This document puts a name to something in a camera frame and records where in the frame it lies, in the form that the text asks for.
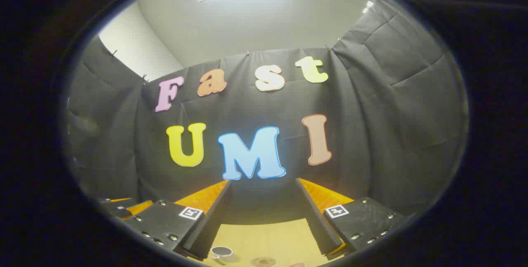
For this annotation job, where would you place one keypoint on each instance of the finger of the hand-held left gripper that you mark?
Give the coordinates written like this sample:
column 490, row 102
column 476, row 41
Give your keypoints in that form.
column 119, row 208

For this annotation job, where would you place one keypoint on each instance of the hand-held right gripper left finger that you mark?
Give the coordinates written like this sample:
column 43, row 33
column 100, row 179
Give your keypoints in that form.
column 214, row 221

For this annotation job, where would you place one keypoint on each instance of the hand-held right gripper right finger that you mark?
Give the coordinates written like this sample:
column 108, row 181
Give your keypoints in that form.
column 315, row 221

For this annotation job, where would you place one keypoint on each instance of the white cup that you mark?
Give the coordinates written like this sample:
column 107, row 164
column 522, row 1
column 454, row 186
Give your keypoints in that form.
column 221, row 252

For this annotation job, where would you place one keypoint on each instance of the round cork coaster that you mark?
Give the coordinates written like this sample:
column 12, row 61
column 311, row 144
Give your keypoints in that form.
column 264, row 262

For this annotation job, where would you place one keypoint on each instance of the wooden desktop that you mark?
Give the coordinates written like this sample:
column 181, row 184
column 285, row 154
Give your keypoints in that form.
column 264, row 238

